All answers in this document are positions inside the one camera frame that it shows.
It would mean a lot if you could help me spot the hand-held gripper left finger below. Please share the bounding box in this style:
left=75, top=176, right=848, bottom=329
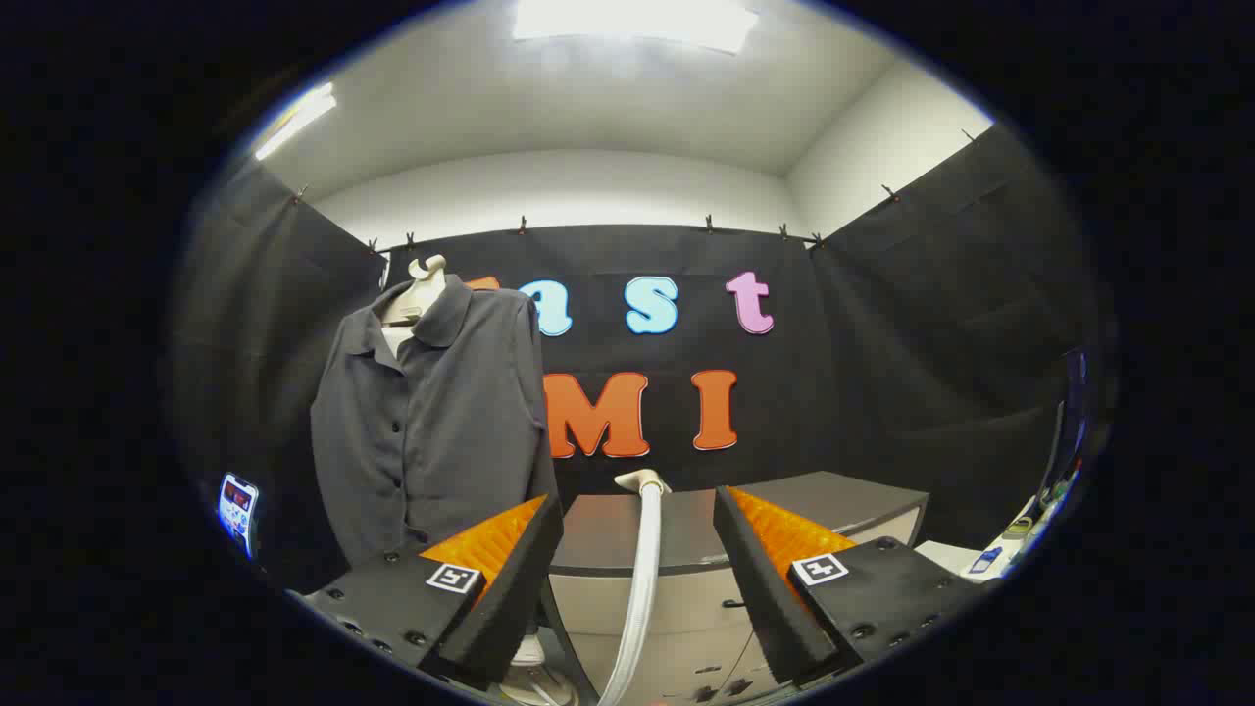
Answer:
left=287, top=493, right=567, bottom=690

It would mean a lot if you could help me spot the smartphone with lit screen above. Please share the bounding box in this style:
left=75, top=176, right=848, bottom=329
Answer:
left=218, top=474, right=261, bottom=558

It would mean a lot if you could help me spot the grey top drawer cabinet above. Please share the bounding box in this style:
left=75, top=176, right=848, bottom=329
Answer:
left=544, top=471, right=929, bottom=703

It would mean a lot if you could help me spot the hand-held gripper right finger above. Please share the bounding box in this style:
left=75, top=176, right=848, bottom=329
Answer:
left=712, top=485, right=993, bottom=687

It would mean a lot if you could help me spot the white garment steamer base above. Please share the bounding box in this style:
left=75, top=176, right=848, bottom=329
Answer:
left=500, top=632, right=579, bottom=706

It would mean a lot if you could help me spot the large ceiling light panel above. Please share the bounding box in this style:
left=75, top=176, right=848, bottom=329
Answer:
left=512, top=0, right=761, bottom=55

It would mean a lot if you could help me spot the dark grey button shirt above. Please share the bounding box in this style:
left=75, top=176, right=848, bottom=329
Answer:
left=310, top=275, right=560, bottom=570

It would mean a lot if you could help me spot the cream steamer hanger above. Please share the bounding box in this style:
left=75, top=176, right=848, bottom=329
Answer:
left=380, top=255, right=449, bottom=359

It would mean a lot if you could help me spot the row of black backdrop clips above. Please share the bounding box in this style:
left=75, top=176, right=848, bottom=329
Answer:
left=291, top=127, right=977, bottom=254

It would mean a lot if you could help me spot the narrow ceiling light panel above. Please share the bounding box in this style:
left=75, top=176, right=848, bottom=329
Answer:
left=253, top=83, right=339, bottom=163

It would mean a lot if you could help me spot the white power strip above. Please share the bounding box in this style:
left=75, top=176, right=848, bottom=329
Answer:
left=1000, top=510, right=1048, bottom=552

